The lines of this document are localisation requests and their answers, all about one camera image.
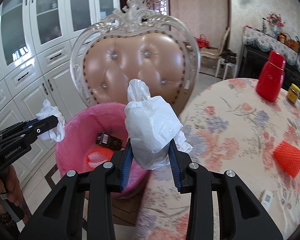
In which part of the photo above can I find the small white tissue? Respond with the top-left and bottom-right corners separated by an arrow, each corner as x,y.
36,99 -> 65,142

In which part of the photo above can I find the orange foam net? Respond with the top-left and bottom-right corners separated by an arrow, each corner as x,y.
85,146 -> 115,169
273,141 -> 300,178

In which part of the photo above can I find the pink lined trash bin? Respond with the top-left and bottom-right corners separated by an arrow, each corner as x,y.
55,101 -> 151,199

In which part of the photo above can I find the left hand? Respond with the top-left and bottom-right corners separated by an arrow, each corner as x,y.
0,165 -> 23,214

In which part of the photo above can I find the small white paper wrapper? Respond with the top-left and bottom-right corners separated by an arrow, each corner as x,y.
260,190 -> 273,211

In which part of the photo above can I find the floral tablecloth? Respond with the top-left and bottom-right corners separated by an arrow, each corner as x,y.
134,78 -> 300,239

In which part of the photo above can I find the ornate beige leather chair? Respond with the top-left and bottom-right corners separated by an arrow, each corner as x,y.
70,0 -> 200,114

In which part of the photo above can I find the yellow lid glass jar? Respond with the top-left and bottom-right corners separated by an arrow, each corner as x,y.
287,83 -> 300,104

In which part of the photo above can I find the red thermos jug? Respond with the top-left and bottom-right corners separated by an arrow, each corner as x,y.
256,50 -> 286,102

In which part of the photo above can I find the red handbag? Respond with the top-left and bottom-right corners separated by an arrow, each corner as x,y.
196,34 -> 210,49

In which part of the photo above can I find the floral lace piano cover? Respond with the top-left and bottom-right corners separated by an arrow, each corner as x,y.
242,27 -> 300,67

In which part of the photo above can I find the brown basket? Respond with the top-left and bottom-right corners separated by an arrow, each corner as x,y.
277,33 -> 299,53

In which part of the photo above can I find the pink flower bouquet vase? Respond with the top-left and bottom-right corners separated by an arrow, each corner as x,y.
266,11 -> 285,39

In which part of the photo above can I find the white cabinet wall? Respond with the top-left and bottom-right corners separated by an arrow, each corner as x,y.
0,0 -> 121,181

